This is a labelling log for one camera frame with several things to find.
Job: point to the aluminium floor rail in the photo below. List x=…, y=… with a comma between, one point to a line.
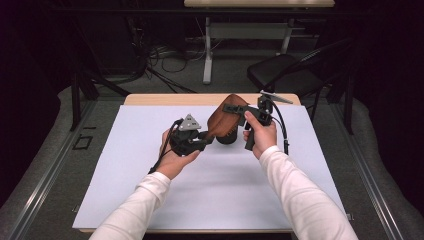
x=50, y=170
x=370, y=180

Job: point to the white table mat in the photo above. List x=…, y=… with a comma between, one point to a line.
x=220, y=186

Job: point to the black folding chair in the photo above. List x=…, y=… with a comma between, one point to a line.
x=283, y=71

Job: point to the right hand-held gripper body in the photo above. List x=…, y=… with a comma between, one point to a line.
x=265, y=111

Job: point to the person's left hand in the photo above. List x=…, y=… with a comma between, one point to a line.
x=173, y=163

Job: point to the black mesh cup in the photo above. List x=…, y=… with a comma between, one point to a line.
x=226, y=140

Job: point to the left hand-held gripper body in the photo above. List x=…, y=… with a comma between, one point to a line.
x=186, y=140

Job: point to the white-legged desk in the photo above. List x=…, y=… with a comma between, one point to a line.
x=253, y=30

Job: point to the person's right hand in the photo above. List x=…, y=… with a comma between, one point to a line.
x=265, y=138

